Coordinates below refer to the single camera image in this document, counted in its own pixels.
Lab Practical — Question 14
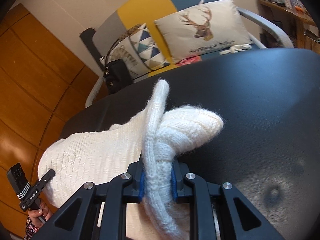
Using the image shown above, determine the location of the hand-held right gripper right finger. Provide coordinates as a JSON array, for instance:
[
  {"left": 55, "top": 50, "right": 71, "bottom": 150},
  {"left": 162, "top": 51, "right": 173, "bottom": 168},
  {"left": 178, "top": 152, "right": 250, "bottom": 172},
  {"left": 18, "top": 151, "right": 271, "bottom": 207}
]
[{"left": 171, "top": 163, "right": 285, "bottom": 240}]

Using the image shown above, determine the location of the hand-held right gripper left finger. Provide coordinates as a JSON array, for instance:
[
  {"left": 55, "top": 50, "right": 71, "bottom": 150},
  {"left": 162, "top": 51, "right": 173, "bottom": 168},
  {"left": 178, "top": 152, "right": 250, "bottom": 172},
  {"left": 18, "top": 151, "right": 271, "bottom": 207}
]
[{"left": 31, "top": 162, "right": 146, "bottom": 240}]

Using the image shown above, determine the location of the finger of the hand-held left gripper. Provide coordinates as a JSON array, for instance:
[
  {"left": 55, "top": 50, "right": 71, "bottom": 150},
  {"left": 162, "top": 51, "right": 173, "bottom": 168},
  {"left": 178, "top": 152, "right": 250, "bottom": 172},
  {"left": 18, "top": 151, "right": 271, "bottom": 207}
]
[{"left": 37, "top": 169, "right": 55, "bottom": 188}]

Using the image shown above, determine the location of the cream knit sweater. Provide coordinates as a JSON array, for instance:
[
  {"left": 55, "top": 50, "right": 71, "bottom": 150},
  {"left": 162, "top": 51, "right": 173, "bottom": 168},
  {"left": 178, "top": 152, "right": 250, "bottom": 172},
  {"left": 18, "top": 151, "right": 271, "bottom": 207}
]
[{"left": 37, "top": 79, "right": 224, "bottom": 240}]

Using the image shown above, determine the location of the person's left forearm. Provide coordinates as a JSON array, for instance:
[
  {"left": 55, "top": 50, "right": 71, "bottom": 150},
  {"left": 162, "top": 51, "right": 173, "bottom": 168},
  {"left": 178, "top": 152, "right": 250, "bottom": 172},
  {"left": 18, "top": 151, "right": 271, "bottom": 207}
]
[{"left": 25, "top": 216, "right": 42, "bottom": 239}]

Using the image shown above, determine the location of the person's left hand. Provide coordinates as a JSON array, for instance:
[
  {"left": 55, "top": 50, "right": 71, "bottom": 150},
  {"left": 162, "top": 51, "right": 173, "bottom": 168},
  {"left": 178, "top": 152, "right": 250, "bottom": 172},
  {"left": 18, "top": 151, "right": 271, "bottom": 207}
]
[{"left": 27, "top": 199, "right": 54, "bottom": 228}]

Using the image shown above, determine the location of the wooden wardrobe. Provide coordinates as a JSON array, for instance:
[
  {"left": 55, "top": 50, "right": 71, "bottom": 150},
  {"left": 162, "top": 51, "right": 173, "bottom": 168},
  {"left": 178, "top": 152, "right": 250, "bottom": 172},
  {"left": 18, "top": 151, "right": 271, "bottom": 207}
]
[{"left": 0, "top": 4, "right": 100, "bottom": 230}]

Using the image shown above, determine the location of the black handbag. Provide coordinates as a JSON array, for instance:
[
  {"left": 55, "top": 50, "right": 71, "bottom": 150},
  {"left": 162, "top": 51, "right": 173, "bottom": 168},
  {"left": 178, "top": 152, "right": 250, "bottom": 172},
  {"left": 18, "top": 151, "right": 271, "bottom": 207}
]
[{"left": 104, "top": 59, "right": 132, "bottom": 95}]

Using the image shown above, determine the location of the pink patterned cloth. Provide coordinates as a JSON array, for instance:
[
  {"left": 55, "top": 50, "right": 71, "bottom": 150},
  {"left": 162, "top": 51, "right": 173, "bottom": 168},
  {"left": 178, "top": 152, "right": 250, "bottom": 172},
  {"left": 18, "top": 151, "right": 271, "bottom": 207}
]
[{"left": 179, "top": 57, "right": 202, "bottom": 67}]

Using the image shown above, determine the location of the triangle pattern pillow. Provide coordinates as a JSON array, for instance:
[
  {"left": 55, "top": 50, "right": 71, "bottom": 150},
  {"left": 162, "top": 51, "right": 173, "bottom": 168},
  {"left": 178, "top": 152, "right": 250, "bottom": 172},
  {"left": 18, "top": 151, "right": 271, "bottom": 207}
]
[{"left": 129, "top": 23, "right": 170, "bottom": 71}]

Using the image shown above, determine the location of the white knit cloth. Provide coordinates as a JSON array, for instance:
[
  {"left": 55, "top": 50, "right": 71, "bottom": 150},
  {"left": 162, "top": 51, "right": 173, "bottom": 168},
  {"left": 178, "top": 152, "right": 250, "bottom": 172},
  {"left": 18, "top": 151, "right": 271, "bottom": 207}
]
[{"left": 219, "top": 44, "right": 252, "bottom": 55}]

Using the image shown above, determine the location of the deer print pillow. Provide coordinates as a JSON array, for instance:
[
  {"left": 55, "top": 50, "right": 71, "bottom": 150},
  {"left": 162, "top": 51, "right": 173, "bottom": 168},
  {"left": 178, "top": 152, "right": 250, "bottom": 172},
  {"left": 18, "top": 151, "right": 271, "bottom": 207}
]
[{"left": 154, "top": 0, "right": 253, "bottom": 64}]

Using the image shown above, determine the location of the grey yellow blue armchair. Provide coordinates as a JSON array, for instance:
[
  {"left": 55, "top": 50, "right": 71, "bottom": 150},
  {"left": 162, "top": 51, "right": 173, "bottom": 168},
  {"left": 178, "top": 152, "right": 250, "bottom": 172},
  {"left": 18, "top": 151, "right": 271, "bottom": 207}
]
[{"left": 85, "top": 0, "right": 294, "bottom": 109}]

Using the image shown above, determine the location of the wooden side table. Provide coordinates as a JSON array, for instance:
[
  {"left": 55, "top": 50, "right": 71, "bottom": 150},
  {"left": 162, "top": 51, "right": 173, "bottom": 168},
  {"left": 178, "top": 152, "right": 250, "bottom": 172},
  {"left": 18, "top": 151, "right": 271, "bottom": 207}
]
[{"left": 257, "top": 0, "right": 320, "bottom": 48}]

